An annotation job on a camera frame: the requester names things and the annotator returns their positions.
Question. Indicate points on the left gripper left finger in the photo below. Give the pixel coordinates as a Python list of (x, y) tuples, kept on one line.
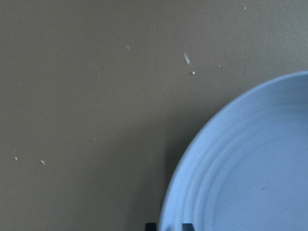
[(150, 227)]

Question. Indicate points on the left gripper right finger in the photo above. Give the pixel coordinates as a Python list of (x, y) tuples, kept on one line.
[(187, 227)]

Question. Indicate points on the blue round plate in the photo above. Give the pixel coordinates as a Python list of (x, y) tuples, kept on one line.
[(247, 168)]

